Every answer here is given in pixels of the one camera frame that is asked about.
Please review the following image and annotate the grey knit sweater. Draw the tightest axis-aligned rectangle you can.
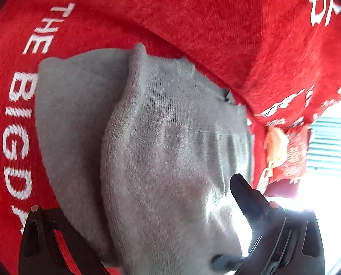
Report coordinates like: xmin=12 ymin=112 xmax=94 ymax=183
xmin=35 ymin=44 xmax=253 ymax=274

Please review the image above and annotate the red wedding bed blanket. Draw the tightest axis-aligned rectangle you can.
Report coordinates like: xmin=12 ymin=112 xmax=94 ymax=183
xmin=0 ymin=0 xmax=341 ymax=275

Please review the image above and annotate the orange cloth item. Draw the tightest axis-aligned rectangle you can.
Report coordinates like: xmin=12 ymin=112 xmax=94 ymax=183
xmin=265 ymin=127 xmax=289 ymax=178

